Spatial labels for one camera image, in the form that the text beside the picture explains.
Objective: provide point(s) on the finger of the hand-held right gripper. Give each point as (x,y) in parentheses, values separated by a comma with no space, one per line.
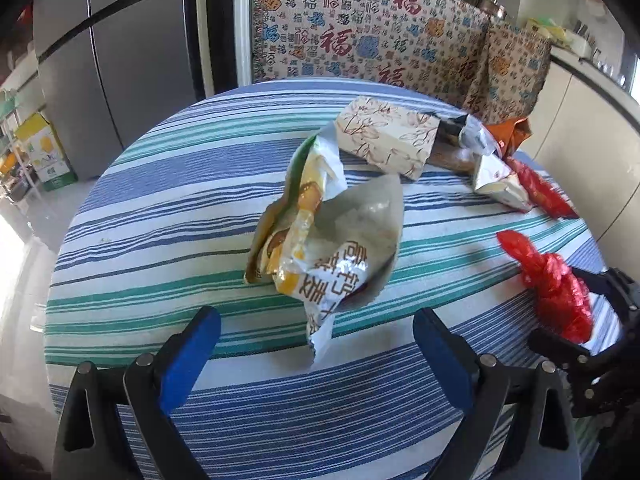
(622,287)
(565,355)

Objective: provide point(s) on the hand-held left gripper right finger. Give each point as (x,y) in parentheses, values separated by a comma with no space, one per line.
(445,360)

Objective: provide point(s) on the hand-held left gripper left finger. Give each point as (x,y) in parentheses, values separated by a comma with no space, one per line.
(190,360)

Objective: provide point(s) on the red plastic bag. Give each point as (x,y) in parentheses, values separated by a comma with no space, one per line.
(555,285)

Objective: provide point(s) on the red wrapper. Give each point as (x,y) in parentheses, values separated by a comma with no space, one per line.
(540,190)

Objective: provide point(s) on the yellow silver snack bag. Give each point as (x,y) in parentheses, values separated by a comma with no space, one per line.
(350,240)

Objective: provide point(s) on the red white drink carton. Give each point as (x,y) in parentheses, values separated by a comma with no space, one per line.
(500,185)

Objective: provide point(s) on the silver wrapper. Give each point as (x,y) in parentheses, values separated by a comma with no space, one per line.
(475,135)

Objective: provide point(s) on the floral tissue box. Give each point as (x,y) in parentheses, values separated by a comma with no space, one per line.
(385,135)

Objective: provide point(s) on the blue green striped tablecloth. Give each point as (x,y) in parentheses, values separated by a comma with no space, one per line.
(175,240)

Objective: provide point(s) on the white kitchen cabinet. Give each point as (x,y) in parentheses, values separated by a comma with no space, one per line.
(590,135)

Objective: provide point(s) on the brown flat wrapper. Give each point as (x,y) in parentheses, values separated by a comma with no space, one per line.
(450,157)

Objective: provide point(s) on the glass jars on counter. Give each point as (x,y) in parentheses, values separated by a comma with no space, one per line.
(610,72)

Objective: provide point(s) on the printed patterned blanket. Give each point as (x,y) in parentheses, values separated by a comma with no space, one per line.
(350,35)
(510,70)

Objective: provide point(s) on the yellow white cardboard box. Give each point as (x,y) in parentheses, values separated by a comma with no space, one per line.
(45,155)

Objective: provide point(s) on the yellow green packages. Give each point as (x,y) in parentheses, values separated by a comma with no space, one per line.
(547,30)

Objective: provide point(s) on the storage rack with basins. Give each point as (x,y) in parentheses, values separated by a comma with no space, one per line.
(12,150)

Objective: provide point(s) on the grey refrigerator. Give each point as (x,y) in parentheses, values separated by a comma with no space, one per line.
(125,60)

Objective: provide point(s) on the steel pot with lid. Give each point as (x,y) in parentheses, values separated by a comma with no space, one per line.
(492,7)

